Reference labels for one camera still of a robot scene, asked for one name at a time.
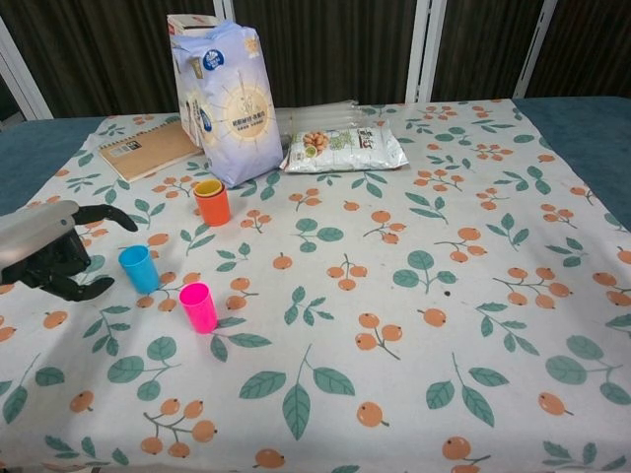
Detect pink plastic cup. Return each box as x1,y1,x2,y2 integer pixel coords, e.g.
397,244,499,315
177,282,219,335

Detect silver nut snack packet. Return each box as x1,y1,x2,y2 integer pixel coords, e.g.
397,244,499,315
278,117,409,174

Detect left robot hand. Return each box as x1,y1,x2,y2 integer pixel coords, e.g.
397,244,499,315
0,199,139,303

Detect dark folding screen white frame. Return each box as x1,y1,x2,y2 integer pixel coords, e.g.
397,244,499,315
0,0,631,122

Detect brown spiral notebook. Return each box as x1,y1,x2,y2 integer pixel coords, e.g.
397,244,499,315
97,120,204,184

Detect floral fruit print tablecloth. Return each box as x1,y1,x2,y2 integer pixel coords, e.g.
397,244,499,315
0,98,631,473

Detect white red cardboard carton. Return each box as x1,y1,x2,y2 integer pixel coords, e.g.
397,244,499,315
166,13,219,50

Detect orange plastic cup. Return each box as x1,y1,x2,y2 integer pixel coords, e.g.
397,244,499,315
192,184,232,228

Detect clear air cushion packaging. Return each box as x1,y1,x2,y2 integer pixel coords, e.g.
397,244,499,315
275,98,366,137

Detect teal table cover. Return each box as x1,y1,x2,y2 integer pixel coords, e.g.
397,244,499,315
0,96,631,231

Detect light blue plastic cup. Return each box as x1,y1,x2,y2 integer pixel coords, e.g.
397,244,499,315
117,245,161,296

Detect lilac flour bag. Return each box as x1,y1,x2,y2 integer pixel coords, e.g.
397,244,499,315
172,19,285,189

